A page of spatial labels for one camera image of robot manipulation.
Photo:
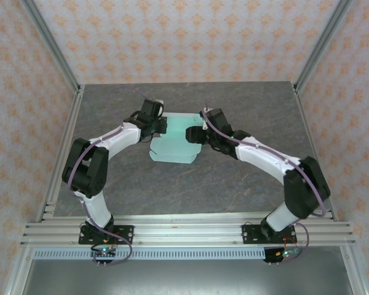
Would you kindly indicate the light teal paper box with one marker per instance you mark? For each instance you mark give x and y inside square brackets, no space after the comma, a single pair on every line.
[175,147]

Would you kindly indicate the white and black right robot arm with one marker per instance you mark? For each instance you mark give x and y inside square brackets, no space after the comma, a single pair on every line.
[307,190]

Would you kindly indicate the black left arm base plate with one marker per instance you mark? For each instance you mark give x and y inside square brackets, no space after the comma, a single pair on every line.
[126,232]

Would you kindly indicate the aluminium mounting rail beam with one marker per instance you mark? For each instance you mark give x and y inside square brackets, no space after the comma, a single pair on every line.
[187,230]

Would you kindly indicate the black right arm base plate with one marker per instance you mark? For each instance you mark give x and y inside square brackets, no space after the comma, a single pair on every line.
[249,233]

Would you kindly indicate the grey metal sheet panel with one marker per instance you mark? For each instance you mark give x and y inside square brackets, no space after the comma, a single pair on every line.
[187,276]

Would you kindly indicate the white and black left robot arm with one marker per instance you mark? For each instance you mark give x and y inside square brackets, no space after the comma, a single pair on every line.
[86,172]

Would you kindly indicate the aluminium frame post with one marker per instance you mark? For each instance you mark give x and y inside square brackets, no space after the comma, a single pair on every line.
[50,41]
[323,40]

